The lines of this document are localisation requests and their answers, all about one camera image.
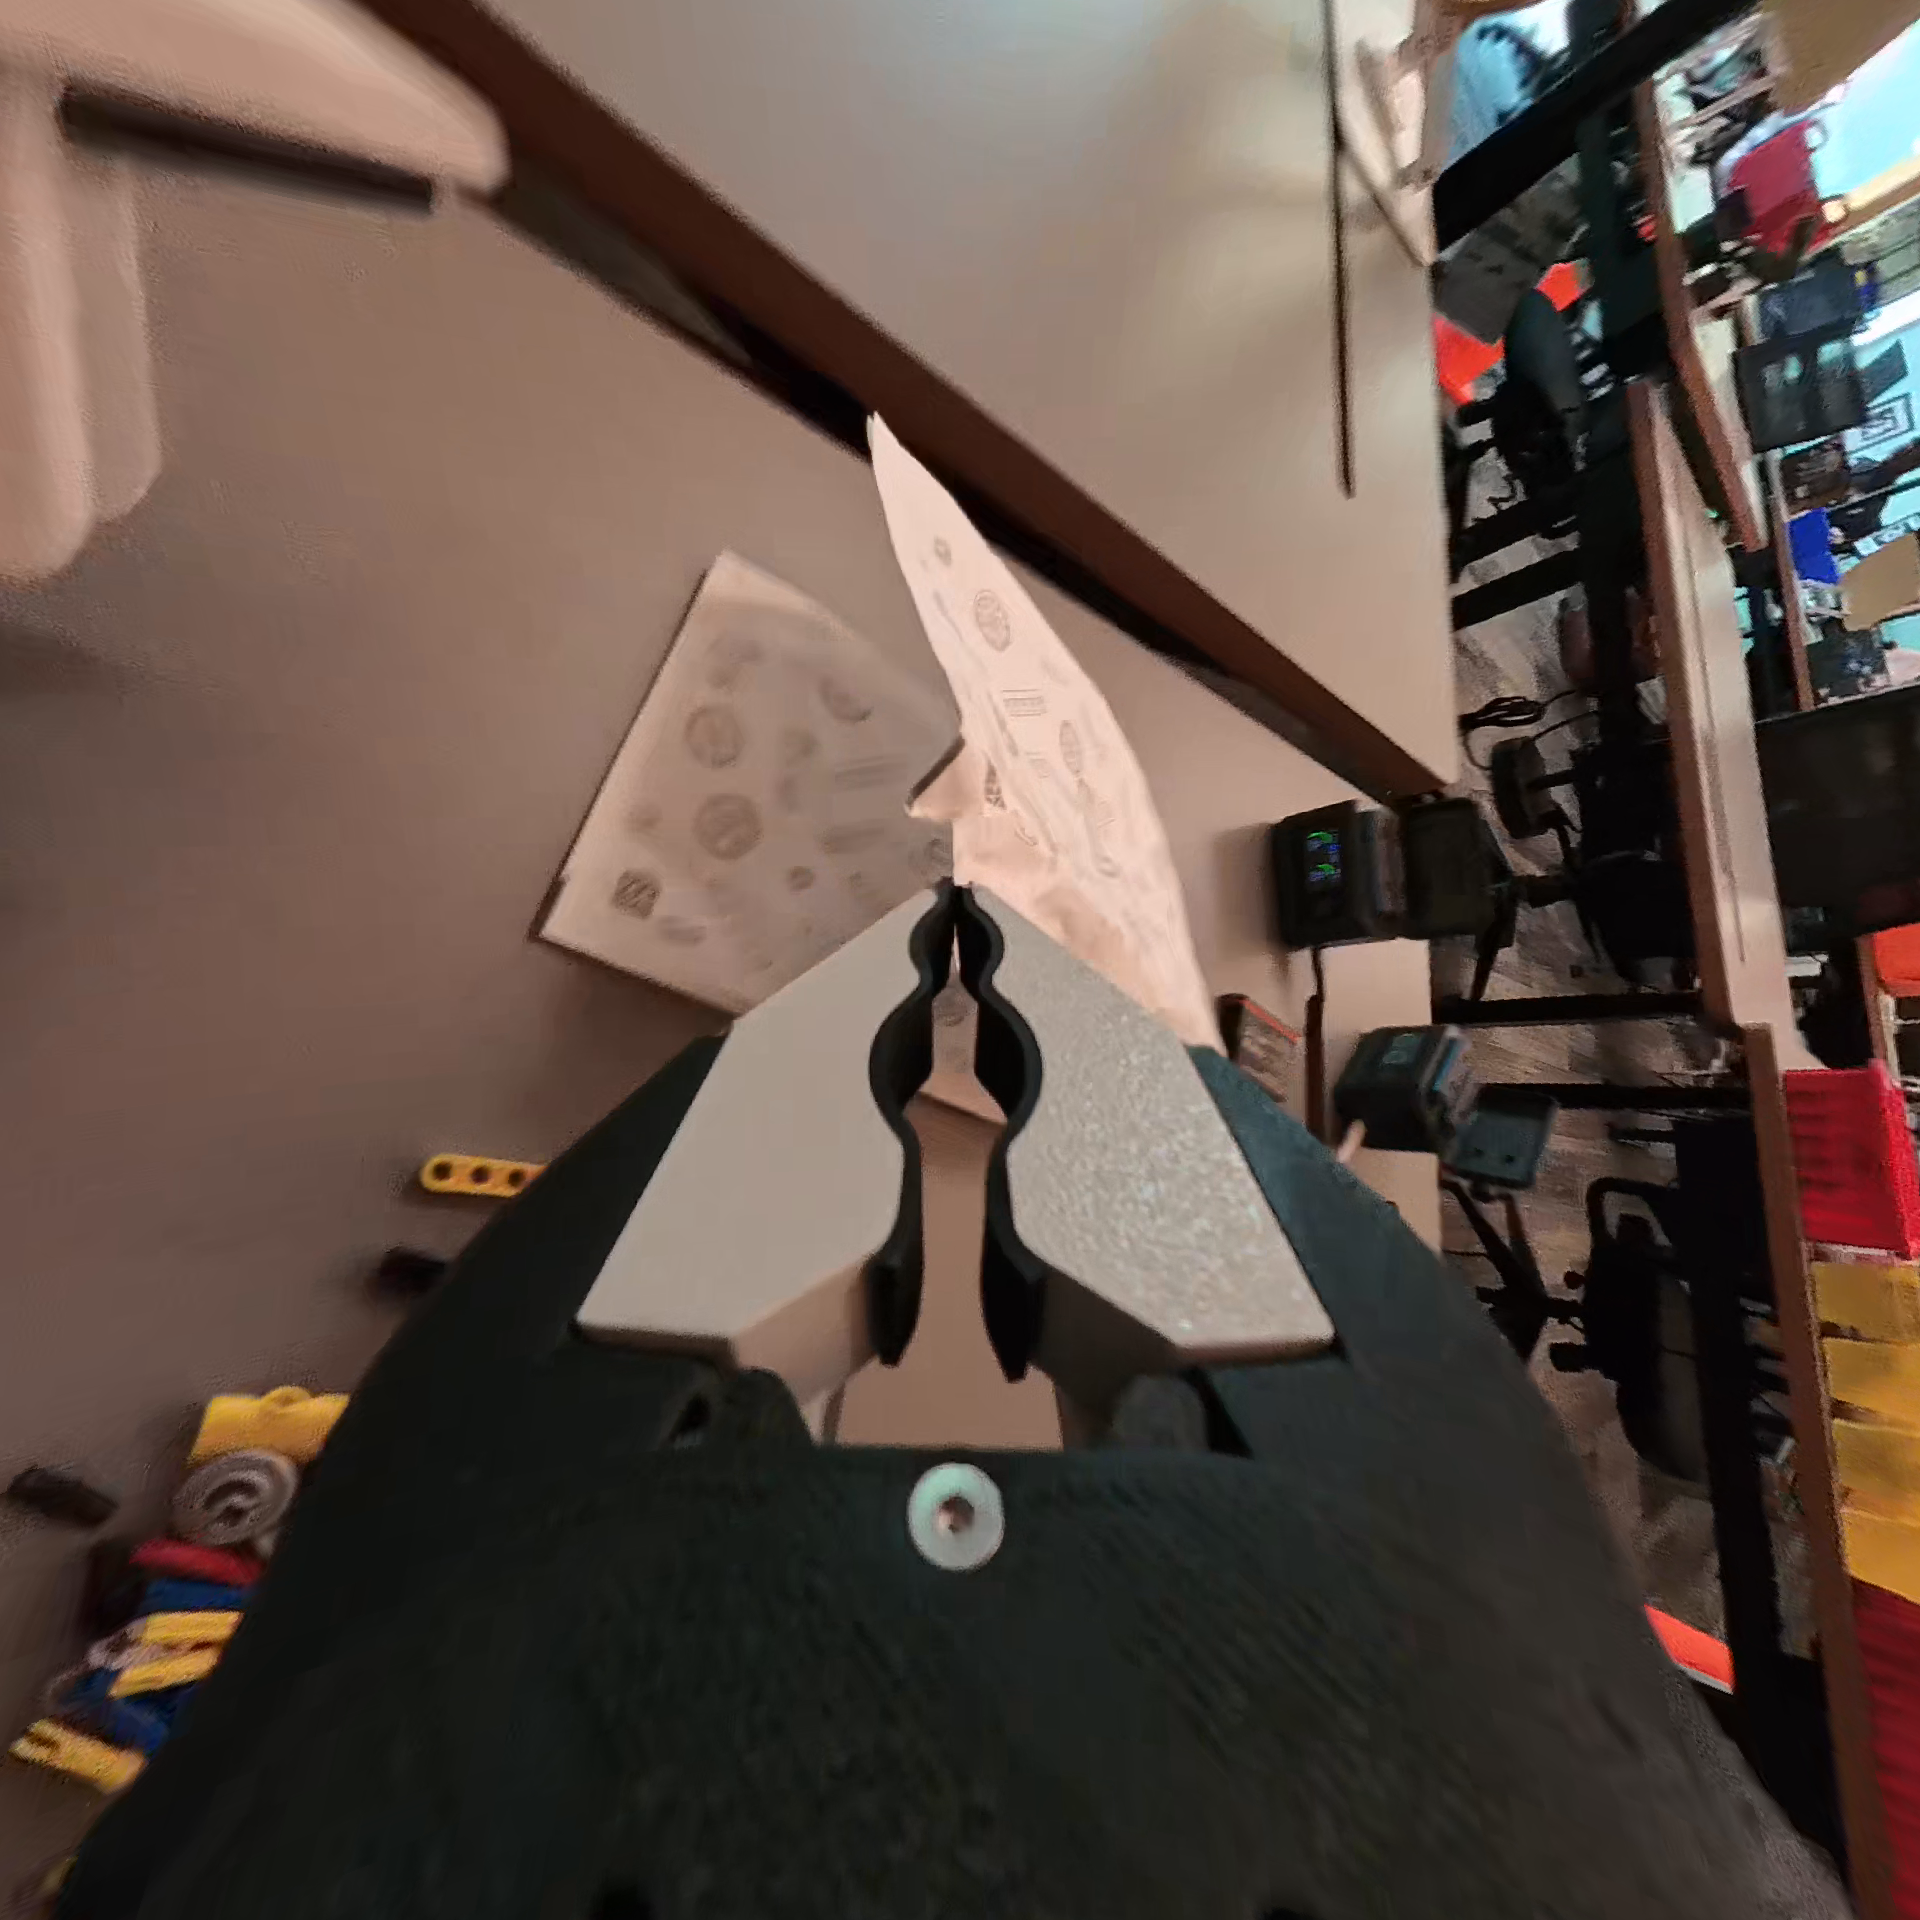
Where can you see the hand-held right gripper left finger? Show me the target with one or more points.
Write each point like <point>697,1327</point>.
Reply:
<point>750,1201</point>

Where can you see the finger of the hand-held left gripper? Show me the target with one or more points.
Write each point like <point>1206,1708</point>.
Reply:
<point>270,76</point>

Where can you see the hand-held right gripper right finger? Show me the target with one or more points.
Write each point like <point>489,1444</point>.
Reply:
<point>1155,1201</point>

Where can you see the large printed paper lego bag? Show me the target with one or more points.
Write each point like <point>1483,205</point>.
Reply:
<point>1036,720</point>
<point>720,780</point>

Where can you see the pile of small lego pieces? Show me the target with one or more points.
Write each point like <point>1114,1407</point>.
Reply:
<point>225,1484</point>

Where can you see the small black battery charger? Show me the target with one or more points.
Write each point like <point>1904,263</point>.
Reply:
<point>1396,1074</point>

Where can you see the black battery charger case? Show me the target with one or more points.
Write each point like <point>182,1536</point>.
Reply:
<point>1328,877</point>

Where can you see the red storage bin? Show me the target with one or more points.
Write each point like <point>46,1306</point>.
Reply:
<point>1893,1771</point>
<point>1852,1163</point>

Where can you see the yellow storage bin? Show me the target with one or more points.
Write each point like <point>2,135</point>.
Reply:
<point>1882,1552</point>
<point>1876,1464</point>
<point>1867,1303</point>
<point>1872,1383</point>

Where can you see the black camera battery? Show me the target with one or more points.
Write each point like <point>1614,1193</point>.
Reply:
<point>1259,1043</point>

